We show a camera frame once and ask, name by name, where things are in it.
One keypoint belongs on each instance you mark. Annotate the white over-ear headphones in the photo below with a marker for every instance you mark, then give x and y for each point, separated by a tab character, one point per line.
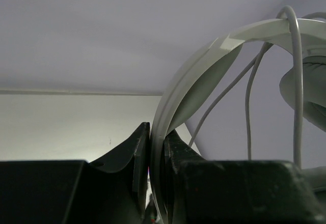
302	87

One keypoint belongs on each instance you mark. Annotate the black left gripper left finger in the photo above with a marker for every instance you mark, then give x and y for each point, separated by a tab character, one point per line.
122	185

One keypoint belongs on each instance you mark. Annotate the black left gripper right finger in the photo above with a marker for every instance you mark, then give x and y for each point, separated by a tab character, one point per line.
185	182

